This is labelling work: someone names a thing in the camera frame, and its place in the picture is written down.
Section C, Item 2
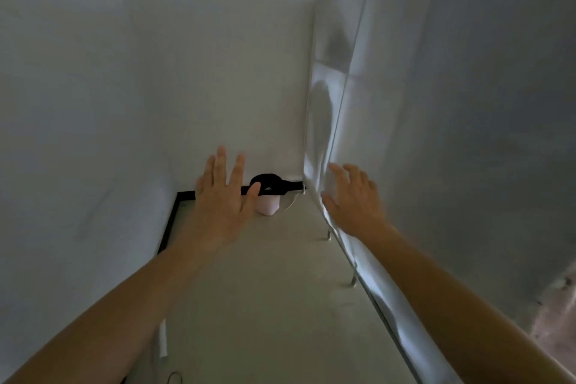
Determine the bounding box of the person's right hand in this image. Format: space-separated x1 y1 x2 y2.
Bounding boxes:
320 162 397 245

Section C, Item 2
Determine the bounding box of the white partition panel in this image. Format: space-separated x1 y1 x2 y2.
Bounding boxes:
302 0 576 384

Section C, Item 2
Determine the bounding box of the person's left hand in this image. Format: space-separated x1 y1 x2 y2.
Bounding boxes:
194 145 262 247

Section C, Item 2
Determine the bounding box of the person's right forearm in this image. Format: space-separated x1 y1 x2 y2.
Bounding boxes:
362 224 576 384

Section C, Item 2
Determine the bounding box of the black bin liner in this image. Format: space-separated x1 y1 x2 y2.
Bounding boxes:
248 173 290 198

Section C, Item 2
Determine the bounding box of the pale pink bin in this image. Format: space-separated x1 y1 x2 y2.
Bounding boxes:
256 194 281 217

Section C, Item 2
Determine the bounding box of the person's left forearm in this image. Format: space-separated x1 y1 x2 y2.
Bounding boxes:
4 226 235 384

